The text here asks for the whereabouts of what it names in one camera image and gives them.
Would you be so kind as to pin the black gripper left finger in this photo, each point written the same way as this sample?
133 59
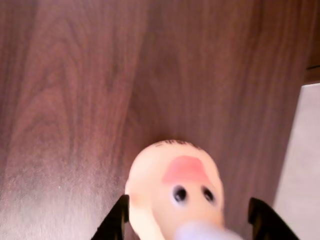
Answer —
115 220

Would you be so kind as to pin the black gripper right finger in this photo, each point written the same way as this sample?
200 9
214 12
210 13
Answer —
270 222

